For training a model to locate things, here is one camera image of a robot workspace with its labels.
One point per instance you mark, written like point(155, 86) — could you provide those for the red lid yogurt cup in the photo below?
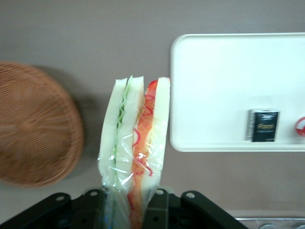
point(300, 126)

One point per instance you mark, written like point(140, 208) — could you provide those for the small black snack box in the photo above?
point(264, 125)

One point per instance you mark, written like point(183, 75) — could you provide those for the plastic triangle sandwich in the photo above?
point(124, 119)

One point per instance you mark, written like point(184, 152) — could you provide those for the clear acrylic bottle rack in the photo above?
point(269, 223)

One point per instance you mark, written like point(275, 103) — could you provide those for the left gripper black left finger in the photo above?
point(71, 212)

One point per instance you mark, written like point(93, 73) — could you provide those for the brown round wicker basket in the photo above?
point(35, 126)

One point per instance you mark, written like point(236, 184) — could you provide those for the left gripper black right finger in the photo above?
point(186, 212)

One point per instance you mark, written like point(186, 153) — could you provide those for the beige plastic tray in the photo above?
point(226, 78)

